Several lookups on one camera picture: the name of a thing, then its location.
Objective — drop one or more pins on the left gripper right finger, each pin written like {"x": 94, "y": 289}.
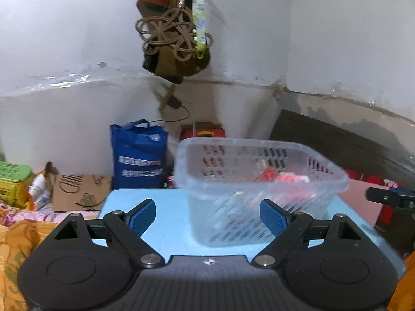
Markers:
{"x": 294, "y": 231}

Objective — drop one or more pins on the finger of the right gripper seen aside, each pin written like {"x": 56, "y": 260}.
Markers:
{"x": 394, "y": 197}

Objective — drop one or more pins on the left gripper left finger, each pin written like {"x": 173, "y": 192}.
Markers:
{"x": 111, "y": 242}

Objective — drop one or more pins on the pink rose tissue pack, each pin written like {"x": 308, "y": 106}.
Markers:
{"x": 292, "y": 177}

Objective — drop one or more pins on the red cigarette pack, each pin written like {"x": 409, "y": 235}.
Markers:
{"x": 268, "y": 175}

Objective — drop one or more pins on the clear plastic laundry basket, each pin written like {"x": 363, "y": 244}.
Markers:
{"x": 218, "y": 176}

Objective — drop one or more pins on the pink blanket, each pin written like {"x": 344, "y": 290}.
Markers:
{"x": 355, "y": 197}

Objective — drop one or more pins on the light blue mat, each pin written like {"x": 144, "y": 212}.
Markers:
{"x": 170, "y": 233}

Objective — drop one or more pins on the red plaid pillow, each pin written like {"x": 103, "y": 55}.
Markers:
{"x": 373, "y": 179}

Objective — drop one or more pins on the brown paper bag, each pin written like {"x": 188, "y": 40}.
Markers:
{"x": 76, "y": 192}

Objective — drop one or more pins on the dark wooden headboard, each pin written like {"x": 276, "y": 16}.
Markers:
{"x": 348, "y": 150}

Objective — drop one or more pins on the blue tote bag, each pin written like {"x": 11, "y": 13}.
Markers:
{"x": 139, "y": 155}

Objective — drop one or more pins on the white snack packets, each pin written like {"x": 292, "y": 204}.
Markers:
{"x": 39, "y": 192}

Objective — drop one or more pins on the orange floral blanket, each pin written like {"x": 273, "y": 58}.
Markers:
{"x": 21, "y": 233}

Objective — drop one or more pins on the green tin box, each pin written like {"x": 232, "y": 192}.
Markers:
{"x": 14, "y": 182}

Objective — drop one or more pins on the red gift box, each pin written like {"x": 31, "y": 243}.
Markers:
{"x": 202, "y": 129}

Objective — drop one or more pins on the hanging olive bag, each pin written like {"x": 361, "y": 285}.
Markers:
{"x": 174, "y": 45}

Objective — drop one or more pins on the black charger with cable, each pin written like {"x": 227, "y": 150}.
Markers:
{"x": 176, "y": 104}

